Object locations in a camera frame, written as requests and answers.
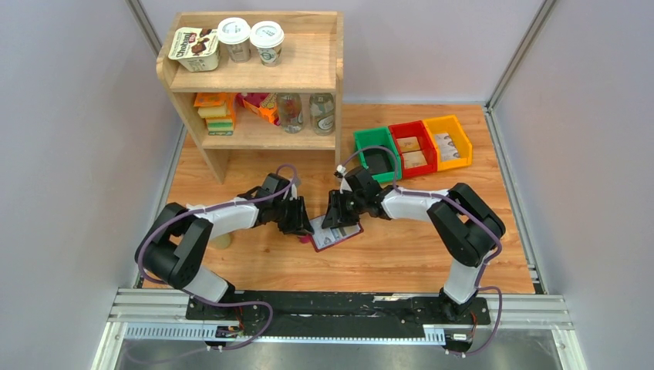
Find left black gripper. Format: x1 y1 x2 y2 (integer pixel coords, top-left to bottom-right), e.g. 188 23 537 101
272 196 315 237

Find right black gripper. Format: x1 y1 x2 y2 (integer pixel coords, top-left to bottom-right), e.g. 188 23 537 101
321 190 366 230

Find white printed card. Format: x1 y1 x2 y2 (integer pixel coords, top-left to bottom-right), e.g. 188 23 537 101
311 215 339 251

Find red leather card holder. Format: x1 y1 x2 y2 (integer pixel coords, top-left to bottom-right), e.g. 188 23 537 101
298 215 363 253

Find dark credit card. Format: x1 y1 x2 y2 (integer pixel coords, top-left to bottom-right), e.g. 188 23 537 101
363 148 394 175

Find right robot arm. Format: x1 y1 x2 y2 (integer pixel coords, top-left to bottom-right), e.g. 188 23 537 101
321 166 506 323

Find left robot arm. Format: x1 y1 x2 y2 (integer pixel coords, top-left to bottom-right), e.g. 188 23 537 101
135 173 314 320

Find green plastic bin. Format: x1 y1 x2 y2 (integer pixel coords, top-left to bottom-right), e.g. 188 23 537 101
353 126 401 183

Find small clear squeeze bottle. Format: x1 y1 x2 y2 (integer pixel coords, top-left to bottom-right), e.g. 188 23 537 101
208 233 231 250

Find cardboard pieces in red bin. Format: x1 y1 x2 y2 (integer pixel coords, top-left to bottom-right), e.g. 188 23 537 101
396 136 427 169

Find red plastic bin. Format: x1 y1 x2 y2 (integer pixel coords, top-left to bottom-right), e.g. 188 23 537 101
389 120 437 178

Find right clear glass bottle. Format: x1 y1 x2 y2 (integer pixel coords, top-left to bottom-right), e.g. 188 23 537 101
309 92 335 136

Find clear glass bottle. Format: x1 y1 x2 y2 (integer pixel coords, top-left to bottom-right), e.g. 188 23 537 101
276 92 304 134
309 92 335 136

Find left clear glass bottle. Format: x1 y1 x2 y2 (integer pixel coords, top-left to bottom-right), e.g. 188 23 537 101
276 92 304 134

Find white packet in yellow bin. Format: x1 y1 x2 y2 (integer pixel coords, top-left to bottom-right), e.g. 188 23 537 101
433 133 460 162

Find orange snack box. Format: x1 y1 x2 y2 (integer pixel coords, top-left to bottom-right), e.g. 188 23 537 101
236 92 279 126

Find yellow plastic bin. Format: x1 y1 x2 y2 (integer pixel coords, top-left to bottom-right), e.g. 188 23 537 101
423 115 473 172

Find wooden two-tier shelf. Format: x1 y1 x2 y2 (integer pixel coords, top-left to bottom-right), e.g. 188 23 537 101
156 11 344 183

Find right white-lidded paper cup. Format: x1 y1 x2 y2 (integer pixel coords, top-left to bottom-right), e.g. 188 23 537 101
249 21 285 67

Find white-lidded paper cup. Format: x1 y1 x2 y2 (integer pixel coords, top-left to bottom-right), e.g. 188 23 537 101
217 17 251 63
249 21 285 67

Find left white-lidded paper cup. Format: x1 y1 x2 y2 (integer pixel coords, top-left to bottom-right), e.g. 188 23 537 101
217 17 251 63

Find Chobani yogurt tub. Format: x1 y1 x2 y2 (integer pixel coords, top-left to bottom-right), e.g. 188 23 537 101
167 27 220 72

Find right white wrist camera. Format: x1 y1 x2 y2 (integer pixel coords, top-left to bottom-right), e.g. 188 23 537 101
334 164 352 193

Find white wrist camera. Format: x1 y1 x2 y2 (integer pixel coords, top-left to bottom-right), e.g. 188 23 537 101
285 178 300 200
334 164 352 193

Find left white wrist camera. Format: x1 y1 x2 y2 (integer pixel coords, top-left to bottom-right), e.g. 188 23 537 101
285 178 300 200

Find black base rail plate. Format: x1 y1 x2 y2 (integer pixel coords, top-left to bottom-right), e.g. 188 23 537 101
186 291 491 351

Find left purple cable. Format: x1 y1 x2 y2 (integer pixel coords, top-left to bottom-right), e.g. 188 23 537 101
137 163 300 353

